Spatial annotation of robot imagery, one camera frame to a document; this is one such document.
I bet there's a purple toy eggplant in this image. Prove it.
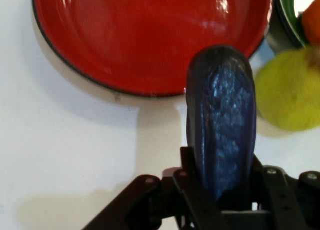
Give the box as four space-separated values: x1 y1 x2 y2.
185 44 258 204

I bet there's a dark green round plate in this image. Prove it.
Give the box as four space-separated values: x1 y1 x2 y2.
273 0 320 51

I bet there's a yellow-green toy pear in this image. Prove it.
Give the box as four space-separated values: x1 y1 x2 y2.
254 46 320 132

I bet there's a red round plate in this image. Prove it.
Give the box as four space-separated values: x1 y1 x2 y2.
31 0 274 98

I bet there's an orange toy fruit piece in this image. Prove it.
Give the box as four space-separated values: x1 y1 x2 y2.
300 0 320 46

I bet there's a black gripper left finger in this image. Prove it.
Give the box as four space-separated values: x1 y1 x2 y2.
81 146 226 230

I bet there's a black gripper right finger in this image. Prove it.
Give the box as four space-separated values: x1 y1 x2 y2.
250 154 320 230

